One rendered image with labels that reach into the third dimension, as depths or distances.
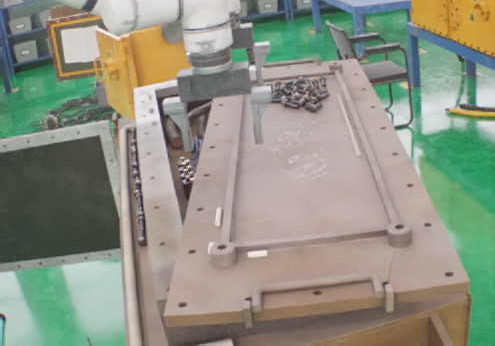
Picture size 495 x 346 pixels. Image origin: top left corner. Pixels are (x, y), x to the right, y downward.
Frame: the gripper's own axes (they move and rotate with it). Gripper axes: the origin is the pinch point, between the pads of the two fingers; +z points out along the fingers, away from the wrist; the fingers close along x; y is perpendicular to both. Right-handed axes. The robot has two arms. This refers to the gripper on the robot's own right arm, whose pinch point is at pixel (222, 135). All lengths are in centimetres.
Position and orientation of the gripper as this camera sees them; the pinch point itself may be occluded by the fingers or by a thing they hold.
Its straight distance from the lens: 119.4
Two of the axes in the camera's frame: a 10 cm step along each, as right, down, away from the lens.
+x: 9.9, -1.1, -0.5
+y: -0.1, 3.9, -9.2
